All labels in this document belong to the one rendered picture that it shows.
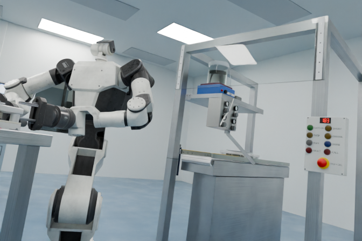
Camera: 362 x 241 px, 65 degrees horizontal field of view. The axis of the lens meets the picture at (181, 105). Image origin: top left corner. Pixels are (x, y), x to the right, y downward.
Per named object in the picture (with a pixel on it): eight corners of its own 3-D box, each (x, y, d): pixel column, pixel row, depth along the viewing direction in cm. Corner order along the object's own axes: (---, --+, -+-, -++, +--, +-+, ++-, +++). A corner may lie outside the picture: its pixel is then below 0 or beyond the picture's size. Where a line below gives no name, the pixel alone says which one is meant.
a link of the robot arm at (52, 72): (55, 82, 164) (78, 72, 167) (59, 91, 159) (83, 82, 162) (47, 66, 155) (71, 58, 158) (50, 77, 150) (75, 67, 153)
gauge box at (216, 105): (218, 127, 186) (221, 97, 189) (206, 126, 193) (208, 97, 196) (236, 131, 202) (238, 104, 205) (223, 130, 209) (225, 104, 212)
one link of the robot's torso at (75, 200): (48, 229, 112) (72, 148, 150) (94, 232, 116) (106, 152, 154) (48, 205, 104) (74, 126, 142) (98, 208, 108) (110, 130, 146)
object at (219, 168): (213, 176, 186) (214, 160, 188) (180, 169, 206) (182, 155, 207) (289, 177, 281) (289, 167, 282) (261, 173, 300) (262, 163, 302)
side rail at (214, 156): (213, 158, 186) (213, 153, 187) (210, 157, 188) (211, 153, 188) (289, 166, 282) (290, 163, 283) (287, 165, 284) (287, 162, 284)
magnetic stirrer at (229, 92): (220, 94, 194) (222, 81, 195) (196, 95, 208) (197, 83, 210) (235, 100, 208) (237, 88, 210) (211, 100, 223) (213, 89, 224)
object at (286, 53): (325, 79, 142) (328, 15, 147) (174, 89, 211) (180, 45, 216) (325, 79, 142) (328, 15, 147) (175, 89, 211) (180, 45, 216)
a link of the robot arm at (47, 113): (47, 96, 102) (73, 103, 112) (30, 96, 106) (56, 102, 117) (40, 131, 100) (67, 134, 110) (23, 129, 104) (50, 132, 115)
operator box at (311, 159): (343, 176, 123) (346, 117, 127) (303, 170, 135) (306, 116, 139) (347, 176, 128) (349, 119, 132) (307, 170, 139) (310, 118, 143)
